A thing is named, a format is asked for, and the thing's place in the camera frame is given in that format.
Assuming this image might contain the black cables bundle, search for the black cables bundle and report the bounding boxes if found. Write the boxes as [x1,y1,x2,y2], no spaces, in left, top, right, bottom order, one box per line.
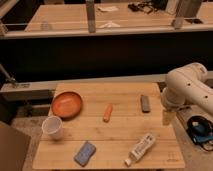
[127,0,167,15]

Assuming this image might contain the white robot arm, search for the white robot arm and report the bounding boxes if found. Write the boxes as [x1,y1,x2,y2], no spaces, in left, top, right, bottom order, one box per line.
[161,62,213,126]

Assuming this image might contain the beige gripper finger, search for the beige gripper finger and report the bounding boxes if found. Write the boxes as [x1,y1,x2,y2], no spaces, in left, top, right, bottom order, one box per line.
[163,110,175,126]

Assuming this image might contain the white crumpled paper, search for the white crumpled paper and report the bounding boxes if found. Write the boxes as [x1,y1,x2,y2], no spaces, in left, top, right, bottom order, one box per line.
[99,21,121,28]

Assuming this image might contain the white plastic bottle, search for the white plastic bottle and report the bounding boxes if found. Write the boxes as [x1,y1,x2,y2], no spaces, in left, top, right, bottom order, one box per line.
[124,133,156,167]

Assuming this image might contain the white paper cup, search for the white paper cup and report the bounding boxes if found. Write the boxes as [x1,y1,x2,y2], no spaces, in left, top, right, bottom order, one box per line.
[42,115,63,140]

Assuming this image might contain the blue sponge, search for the blue sponge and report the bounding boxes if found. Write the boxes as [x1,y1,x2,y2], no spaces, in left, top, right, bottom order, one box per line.
[74,141,96,167]

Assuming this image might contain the clear plastic bottle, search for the clear plastic bottle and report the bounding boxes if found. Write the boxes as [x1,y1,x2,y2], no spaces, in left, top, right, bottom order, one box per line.
[40,21,50,31]

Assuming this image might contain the dark grey rectangular block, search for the dark grey rectangular block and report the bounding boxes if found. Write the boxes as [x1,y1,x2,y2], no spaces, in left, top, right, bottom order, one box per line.
[140,95,150,113]

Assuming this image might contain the orange ceramic bowl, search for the orange ceramic bowl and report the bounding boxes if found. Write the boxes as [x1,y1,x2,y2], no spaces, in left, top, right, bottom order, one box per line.
[51,92,83,119]

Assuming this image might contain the grey metal post right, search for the grey metal post right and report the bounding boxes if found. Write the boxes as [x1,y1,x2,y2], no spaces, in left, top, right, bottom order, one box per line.
[172,0,203,29]

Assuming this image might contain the grey metal post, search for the grey metal post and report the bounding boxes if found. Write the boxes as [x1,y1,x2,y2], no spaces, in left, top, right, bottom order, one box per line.
[172,0,203,29]
[86,0,96,33]

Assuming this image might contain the orange pepper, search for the orange pepper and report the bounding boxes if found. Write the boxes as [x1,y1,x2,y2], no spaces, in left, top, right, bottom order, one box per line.
[103,104,113,122]

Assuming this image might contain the black and blue headphones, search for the black and blue headphones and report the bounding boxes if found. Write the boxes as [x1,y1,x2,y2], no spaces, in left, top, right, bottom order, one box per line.
[186,116,213,152]

